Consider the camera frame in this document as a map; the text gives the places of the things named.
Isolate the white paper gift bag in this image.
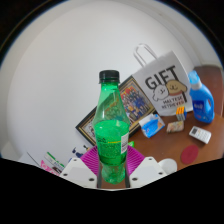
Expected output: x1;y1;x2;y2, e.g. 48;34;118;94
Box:
132;43;194;118

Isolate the dark blue pump bottle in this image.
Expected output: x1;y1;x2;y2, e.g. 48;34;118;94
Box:
71;145;89;158

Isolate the white remote control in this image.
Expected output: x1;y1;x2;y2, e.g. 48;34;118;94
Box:
188;125;212;145

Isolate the blue white tissue pack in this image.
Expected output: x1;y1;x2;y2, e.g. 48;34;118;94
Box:
138;113;166;139

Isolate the flat round red coaster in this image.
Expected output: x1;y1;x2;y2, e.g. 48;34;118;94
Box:
180;144;200;165

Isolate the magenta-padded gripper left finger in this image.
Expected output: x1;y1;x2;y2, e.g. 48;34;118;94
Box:
59;145;100;188

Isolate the blue detergent bottle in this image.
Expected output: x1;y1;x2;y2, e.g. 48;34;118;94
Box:
187;69;216;124

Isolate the tall green white box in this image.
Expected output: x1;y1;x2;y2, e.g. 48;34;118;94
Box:
44;151;66;169

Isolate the framed group photo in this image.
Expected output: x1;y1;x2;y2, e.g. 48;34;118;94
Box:
75;75;157;147

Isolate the brown snack packet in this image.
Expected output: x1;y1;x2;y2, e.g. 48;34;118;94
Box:
166;120;185;134

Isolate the colourful puzzle cube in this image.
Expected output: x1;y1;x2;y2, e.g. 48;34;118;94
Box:
175;105;188;122

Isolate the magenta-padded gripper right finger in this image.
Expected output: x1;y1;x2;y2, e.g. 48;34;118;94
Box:
124;145;167;189

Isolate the green plastic drink bottle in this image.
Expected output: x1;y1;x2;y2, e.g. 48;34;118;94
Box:
92;69;131;185

